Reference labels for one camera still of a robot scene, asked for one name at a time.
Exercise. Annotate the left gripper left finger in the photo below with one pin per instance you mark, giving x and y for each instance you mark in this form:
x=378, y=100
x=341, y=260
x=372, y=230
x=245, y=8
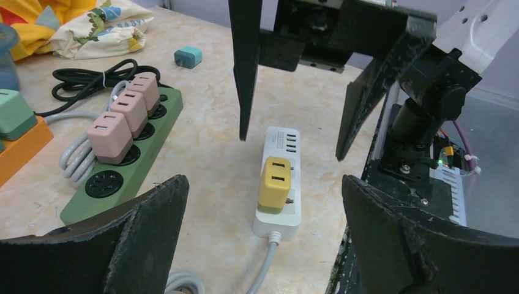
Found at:
x=126, y=249

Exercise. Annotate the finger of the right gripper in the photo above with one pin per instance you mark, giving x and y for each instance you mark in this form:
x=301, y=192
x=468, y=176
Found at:
x=365, y=92
x=245, y=17

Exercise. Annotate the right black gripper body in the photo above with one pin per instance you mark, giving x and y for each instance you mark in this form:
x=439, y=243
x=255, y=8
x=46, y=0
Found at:
x=325, y=34

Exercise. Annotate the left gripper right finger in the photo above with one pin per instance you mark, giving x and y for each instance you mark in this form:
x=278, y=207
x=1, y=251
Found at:
x=469, y=260

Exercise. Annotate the teal charger plug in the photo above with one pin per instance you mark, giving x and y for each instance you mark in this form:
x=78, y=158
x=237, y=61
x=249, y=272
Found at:
x=188, y=57

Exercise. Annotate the white power strip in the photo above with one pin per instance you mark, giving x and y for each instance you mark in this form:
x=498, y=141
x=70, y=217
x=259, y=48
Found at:
x=285, y=143

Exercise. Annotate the green power strip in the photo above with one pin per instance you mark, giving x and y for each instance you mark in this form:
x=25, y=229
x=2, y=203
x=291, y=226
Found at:
x=110, y=185

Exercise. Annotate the yellow charger plug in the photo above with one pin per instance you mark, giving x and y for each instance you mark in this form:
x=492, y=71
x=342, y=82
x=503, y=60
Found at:
x=275, y=183

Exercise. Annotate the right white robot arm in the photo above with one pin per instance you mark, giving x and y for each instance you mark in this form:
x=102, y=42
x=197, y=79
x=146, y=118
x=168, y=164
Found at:
x=436, y=65

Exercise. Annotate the pink charger plug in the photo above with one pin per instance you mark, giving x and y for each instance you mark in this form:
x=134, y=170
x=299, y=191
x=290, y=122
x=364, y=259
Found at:
x=146, y=84
x=110, y=137
x=132, y=105

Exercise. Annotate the green charger plug left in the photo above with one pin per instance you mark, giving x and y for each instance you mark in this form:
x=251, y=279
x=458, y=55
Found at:
x=16, y=115

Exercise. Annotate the cream dinosaur print cloth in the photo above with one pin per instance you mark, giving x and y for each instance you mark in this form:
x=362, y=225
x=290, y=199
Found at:
x=111, y=28

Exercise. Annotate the orange power strip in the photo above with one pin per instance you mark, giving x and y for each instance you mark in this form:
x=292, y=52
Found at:
x=18, y=153

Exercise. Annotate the yellow cloth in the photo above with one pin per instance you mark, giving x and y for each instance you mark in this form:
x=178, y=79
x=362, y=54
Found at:
x=37, y=21

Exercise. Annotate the teal plastic basin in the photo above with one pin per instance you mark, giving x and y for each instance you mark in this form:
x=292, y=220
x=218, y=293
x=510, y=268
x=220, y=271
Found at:
x=9, y=76

